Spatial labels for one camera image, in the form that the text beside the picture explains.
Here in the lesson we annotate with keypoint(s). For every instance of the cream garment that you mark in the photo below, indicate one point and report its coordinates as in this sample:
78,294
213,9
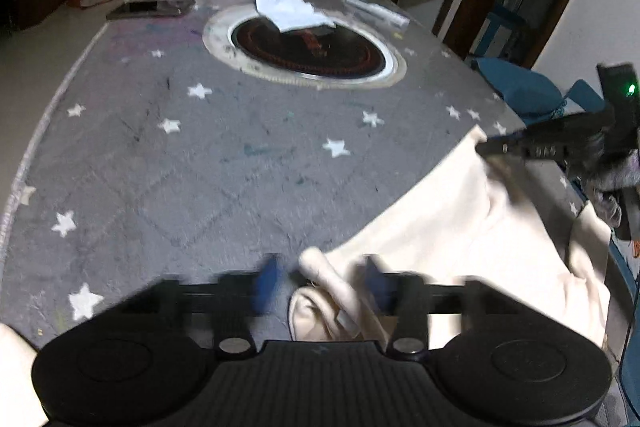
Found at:
450,232

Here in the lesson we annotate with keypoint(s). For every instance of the round built-in induction cooker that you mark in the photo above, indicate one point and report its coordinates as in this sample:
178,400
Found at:
350,57

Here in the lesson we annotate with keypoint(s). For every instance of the black phone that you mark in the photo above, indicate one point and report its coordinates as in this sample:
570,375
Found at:
150,9

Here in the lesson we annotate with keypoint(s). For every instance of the white remote control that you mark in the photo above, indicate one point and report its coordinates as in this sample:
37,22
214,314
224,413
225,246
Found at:
375,9

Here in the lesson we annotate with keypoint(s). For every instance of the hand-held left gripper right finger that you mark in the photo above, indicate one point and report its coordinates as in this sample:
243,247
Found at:
377,282

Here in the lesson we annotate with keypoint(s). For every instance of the white tissue paper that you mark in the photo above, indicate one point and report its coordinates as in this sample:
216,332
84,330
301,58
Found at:
285,9

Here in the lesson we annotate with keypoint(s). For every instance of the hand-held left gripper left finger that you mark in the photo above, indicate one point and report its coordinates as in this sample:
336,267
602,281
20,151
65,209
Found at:
265,282

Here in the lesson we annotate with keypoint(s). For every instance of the person's right forearm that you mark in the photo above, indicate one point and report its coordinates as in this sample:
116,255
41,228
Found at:
620,174

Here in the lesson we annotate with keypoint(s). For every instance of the grey star-print tablecloth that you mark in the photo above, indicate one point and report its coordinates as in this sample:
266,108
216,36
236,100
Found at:
200,167

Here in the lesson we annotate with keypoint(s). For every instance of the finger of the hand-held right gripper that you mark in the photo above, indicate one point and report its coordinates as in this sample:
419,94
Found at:
530,147

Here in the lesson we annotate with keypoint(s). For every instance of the blue cabinet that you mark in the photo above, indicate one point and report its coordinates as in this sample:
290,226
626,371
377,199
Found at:
505,27

